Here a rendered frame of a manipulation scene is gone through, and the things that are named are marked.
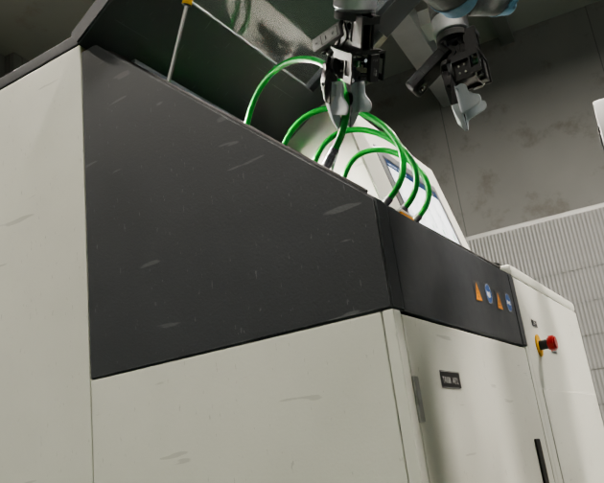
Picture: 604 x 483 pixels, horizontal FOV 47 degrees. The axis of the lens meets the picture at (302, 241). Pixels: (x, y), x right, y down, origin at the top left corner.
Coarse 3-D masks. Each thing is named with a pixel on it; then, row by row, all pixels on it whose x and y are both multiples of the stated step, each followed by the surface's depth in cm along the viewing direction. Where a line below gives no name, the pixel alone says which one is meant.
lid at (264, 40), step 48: (96, 0) 138; (144, 0) 140; (240, 0) 155; (288, 0) 163; (384, 0) 180; (144, 48) 148; (192, 48) 155; (240, 48) 163; (288, 48) 173; (240, 96) 174; (288, 96) 183
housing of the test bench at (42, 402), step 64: (64, 64) 143; (0, 128) 150; (64, 128) 138; (0, 192) 146; (64, 192) 134; (0, 256) 141; (64, 256) 131; (0, 320) 137; (64, 320) 127; (0, 384) 133; (64, 384) 124; (0, 448) 129; (64, 448) 120
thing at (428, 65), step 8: (440, 48) 144; (448, 48) 144; (432, 56) 145; (440, 56) 144; (424, 64) 145; (432, 64) 144; (416, 72) 146; (424, 72) 145; (432, 72) 145; (440, 72) 147; (408, 80) 146; (416, 80) 145; (424, 80) 145; (432, 80) 147; (408, 88) 147; (416, 88) 146; (424, 88) 146; (416, 96) 148
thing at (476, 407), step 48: (432, 336) 103; (480, 336) 123; (432, 384) 98; (480, 384) 116; (528, 384) 143; (432, 432) 93; (480, 432) 110; (528, 432) 133; (432, 480) 89; (480, 480) 104; (528, 480) 125
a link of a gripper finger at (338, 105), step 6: (336, 84) 125; (342, 84) 124; (336, 90) 125; (342, 90) 124; (336, 96) 126; (342, 96) 124; (336, 102) 126; (342, 102) 124; (330, 108) 127; (336, 108) 126; (342, 108) 125; (348, 108) 123; (330, 114) 128; (336, 114) 127; (342, 114) 125; (336, 120) 128; (336, 126) 129
